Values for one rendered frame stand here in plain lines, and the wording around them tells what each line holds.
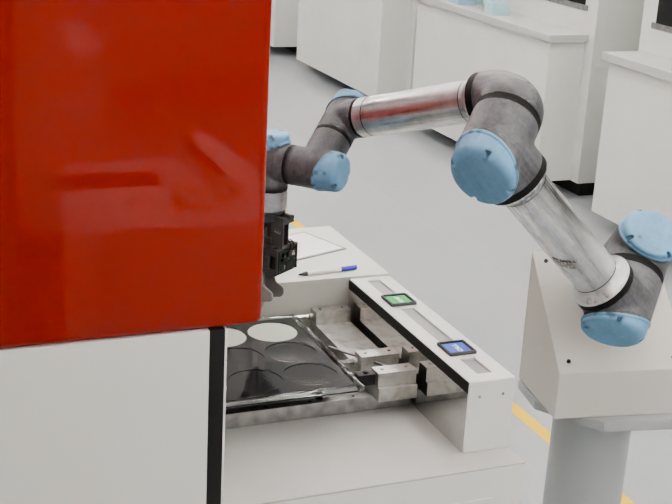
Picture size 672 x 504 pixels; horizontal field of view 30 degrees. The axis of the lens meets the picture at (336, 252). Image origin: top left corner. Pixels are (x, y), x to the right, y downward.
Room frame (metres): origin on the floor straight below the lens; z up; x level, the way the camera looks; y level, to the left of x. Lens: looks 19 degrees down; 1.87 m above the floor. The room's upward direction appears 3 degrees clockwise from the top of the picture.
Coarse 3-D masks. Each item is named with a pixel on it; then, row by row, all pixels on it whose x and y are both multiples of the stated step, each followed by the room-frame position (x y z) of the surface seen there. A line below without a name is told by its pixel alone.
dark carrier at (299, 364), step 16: (272, 320) 2.42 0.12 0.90; (288, 320) 2.42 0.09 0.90; (304, 336) 2.34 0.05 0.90; (240, 352) 2.24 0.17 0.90; (256, 352) 2.25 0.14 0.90; (272, 352) 2.25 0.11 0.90; (288, 352) 2.26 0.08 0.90; (304, 352) 2.26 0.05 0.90; (320, 352) 2.26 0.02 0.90; (240, 368) 2.17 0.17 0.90; (256, 368) 2.17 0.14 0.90; (272, 368) 2.17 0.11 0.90; (288, 368) 2.18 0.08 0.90; (304, 368) 2.18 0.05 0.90; (320, 368) 2.19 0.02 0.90; (336, 368) 2.19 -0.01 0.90; (240, 384) 2.10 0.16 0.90; (256, 384) 2.10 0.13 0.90; (272, 384) 2.10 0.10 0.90; (288, 384) 2.11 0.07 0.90; (304, 384) 2.11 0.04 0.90; (320, 384) 2.12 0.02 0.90; (336, 384) 2.12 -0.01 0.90; (352, 384) 2.12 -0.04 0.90
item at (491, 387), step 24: (360, 288) 2.48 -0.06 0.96; (384, 288) 2.49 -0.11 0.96; (408, 312) 2.36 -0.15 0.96; (432, 312) 2.36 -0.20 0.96; (432, 336) 2.23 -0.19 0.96; (456, 336) 2.24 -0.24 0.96; (456, 360) 2.12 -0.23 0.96; (480, 360) 2.12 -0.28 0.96; (480, 384) 2.03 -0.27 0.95; (504, 384) 2.05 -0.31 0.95; (480, 408) 2.03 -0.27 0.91; (504, 408) 2.05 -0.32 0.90; (480, 432) 2.04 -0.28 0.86; (504, 432) 2.06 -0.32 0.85
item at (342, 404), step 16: (304, 400) 2.15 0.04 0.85; (320, 400) 2.15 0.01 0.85; (336, 400) 2.15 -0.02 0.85; (352, 400) 2.17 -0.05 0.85; (368, 400) 2.18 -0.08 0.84; (400, 400) 2.21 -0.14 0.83; (240, 416) 2.08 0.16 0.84; (256, 416) 2.09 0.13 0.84; (272, 416) 2.10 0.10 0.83; (288, 416) 2.12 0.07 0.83; (304, 416) 2.13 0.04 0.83; (320, 416) 2.14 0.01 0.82
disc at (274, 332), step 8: (256, 328) 2.37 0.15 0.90; (264, 328) 2.37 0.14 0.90; (272, 328) 2.37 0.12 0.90; (280, 328) 2.38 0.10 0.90; (288, 328) 2.38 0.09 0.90; (256, 336) 2.33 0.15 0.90; (264, 336) 2.33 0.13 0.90; (272, 336) 2.33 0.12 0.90; (280, 336) 2.33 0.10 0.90; (288, 336) 2.34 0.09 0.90
